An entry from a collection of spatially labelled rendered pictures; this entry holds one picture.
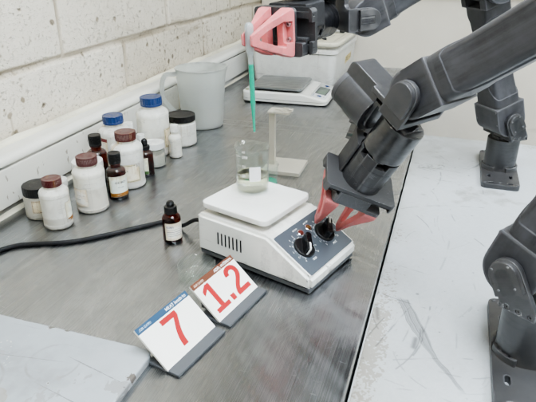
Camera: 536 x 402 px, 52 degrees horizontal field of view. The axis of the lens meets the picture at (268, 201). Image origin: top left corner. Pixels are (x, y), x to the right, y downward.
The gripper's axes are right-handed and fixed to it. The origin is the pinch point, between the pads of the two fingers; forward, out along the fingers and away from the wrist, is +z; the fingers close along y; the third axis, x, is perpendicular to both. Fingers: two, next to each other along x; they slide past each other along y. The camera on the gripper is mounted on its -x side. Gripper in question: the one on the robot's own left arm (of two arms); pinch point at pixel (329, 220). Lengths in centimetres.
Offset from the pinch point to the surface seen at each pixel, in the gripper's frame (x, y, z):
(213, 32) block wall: -107, 20, 38
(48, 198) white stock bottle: -5.0, 39.5, 20.8
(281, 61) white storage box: -107, -4, 38
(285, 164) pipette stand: -32.3, -0.1, 18.8
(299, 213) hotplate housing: -1.2, 4.0, 1.7
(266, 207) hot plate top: 0.4, 9.3, 1.3
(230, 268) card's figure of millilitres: 9.5, 12.2, 5.7
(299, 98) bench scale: -79, -8, 31
